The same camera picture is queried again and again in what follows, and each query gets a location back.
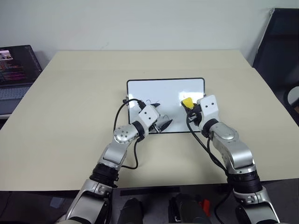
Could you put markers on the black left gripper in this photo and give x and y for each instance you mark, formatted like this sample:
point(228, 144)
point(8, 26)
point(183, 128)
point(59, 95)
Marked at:
point(157, 128)

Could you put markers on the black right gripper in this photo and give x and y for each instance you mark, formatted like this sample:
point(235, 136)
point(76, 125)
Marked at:
point(195, 114)

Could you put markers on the yellow eraser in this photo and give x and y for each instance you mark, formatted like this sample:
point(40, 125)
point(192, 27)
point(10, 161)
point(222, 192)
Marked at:
point(188, 102)

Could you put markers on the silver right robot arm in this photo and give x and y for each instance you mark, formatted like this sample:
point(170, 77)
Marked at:
point(236, 149)

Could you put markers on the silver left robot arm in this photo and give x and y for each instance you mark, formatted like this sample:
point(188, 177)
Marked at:
point(118, 149)

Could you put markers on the black-framed whiteboard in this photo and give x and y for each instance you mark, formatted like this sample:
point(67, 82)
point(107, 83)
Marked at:
point(168, 93)

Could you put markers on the dark rounded shape, red part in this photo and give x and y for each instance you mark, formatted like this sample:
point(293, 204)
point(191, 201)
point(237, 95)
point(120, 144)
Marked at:
point(187, 208)

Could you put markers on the open laptop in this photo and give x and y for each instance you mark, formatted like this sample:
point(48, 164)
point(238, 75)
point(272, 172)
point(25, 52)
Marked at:
point(16, 70)

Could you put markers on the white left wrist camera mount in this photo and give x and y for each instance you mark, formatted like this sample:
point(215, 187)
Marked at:
point(148, 115)

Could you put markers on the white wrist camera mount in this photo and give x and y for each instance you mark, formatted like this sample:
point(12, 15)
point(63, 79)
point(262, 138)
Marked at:
point(148, 115)
point(209, 108)

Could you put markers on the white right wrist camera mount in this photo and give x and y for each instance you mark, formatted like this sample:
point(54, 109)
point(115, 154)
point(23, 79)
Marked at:
point(209, 108)

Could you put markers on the dark panel with silver frame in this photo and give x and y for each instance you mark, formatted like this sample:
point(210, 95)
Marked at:
point(278, 51)

